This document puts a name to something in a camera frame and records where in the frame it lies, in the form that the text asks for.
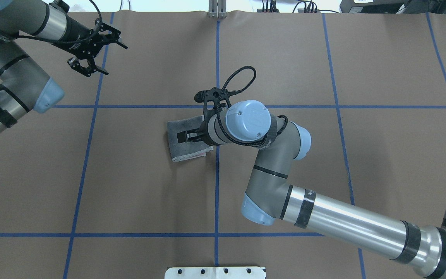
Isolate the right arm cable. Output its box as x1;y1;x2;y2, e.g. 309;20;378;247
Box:
214;66;288;147

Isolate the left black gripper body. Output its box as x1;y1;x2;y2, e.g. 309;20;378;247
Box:
55;17;109;59

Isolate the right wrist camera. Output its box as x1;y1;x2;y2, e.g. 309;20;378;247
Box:
194;87;231;120

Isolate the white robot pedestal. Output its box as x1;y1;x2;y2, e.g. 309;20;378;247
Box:
164;266;267;279

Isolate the pink towel grey edge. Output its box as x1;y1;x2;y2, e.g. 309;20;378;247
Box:
166;115;214;162

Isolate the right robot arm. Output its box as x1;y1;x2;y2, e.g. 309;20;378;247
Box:
171;100;446;279

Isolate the aluminium frame post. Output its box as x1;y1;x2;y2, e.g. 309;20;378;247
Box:
208;0;228;19

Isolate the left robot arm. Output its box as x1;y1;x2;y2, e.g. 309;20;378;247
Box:
0;0;127;133

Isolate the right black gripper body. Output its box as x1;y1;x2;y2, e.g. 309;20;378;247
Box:
198;120;214;146

